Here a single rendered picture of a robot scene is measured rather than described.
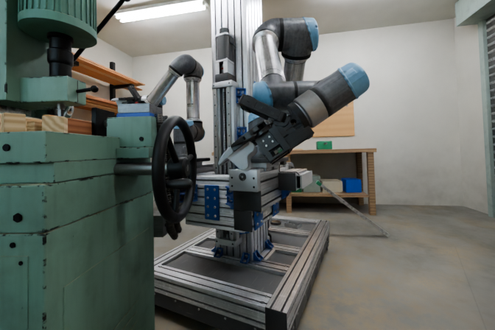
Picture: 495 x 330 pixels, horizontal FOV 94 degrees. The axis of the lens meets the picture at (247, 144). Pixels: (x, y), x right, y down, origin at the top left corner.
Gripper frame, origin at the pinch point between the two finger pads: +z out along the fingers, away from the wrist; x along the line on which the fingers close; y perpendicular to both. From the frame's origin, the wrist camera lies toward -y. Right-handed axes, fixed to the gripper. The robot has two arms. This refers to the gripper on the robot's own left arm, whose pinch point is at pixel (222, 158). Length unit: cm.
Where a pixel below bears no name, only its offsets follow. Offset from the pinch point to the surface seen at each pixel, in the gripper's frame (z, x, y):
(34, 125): 34.4, -5.1, -32.8
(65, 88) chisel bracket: 25.7, -1.1, -40.7
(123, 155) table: 23.9, 6.0, -18.4
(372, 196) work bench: -88, 273, 81
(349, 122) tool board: -141, 319, -15
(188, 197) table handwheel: 18.2, 17.6, -0.4
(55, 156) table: 25.2, -12.8, -16.1
